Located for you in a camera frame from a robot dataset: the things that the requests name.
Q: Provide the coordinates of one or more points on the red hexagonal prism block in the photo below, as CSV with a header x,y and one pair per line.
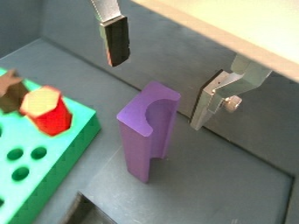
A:
x,y
45,109

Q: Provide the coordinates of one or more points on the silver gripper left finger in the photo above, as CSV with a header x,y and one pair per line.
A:
x,y
113,30

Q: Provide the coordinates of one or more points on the brown star block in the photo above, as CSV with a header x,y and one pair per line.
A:
x,y
12,91

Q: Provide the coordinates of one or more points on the green shape sorter board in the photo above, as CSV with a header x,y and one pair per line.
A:
x,y
35,160

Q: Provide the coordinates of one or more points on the purple arch block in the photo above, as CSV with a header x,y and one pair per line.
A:
x,y
145,123

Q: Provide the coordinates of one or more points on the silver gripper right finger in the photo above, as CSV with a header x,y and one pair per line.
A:
x,y
221,90

